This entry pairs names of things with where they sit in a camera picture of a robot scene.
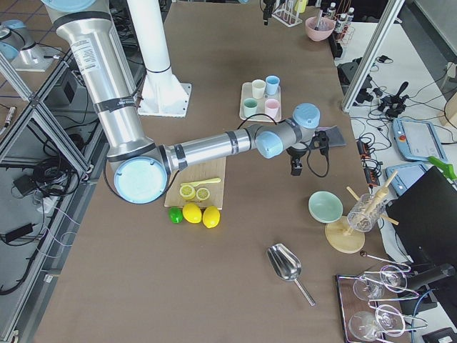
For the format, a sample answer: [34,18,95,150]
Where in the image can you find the whole yellow lemon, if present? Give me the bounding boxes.
[202,206,221,229]
[182,203,203,224]

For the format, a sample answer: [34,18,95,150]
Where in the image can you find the cream rabbit serving tray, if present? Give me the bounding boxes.
[239,81,282,122]

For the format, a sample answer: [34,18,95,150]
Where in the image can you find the wine glass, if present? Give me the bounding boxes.
[348,304,406,342]
[353,264,407,301]

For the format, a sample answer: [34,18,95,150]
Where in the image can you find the blue plastic cup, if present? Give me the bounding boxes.
[265,75,280,96]

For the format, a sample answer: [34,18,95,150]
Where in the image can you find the green plastic bowl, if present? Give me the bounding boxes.
[308,191,343,224]

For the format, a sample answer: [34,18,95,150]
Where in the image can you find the yellow plastic knife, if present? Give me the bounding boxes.
[181,177,221,187]

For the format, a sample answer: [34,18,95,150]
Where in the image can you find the lemon slice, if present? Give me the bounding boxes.
[196,187,211,202]
[179,184,196,200]

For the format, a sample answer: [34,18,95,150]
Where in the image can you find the lemon slice lower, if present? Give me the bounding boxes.
[179,184,196,200]

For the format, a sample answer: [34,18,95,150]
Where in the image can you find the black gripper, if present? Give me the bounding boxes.
[286,131,329,176]
[259,0,276,26]

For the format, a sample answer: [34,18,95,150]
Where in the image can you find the clear textured glass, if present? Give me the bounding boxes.
[347,194,386,232]

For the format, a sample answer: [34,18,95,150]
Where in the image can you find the steel ice scoop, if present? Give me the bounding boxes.
[267,243,316,307]

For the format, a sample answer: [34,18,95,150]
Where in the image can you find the grey folded cloth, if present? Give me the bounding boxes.
[318,125,346,148]

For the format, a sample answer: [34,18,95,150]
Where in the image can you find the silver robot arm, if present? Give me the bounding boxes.
[45,1,320,204]

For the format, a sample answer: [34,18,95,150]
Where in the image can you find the metal muddler black tip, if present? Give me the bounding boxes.
[314,9,323,31]

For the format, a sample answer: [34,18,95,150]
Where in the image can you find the white wire cup rack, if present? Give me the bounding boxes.
[272,0,303,28]

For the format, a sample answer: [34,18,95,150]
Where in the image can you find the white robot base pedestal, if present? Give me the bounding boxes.
[128,0,191,118]

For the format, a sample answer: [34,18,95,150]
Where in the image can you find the lemon slice upper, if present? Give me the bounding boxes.
[196,187,211,202]

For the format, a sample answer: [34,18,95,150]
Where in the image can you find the green lime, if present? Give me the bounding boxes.
[168,207,184,224]

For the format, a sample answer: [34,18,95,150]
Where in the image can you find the cream white plastic cup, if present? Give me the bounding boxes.
[251,79,266,99]

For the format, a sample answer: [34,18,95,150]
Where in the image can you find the black monitor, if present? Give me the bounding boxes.
[387,166,456,266]

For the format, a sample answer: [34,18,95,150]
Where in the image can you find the wine glass far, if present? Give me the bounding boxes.
[353,264,407,301]

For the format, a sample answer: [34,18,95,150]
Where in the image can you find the wooden cup rack stand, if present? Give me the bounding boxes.
[325,171,399,254]

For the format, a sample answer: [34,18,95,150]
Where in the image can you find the pink bowl with ice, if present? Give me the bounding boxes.
[305,16,336,41]

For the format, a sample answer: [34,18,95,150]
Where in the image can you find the wine glass near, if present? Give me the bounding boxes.
[348,304,406,342]

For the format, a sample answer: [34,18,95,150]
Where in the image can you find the green plastic cup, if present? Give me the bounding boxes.
[243,98,258,118]

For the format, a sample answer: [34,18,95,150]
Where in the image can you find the wooden cutting board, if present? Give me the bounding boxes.
[164,156,229,210]

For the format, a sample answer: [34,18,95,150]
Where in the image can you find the pink plastic cup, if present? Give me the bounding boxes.
[264,99,281,118]

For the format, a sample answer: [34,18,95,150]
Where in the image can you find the blue teach pendant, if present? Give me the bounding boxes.
[385,161,430,196]
[392,118,448,161]

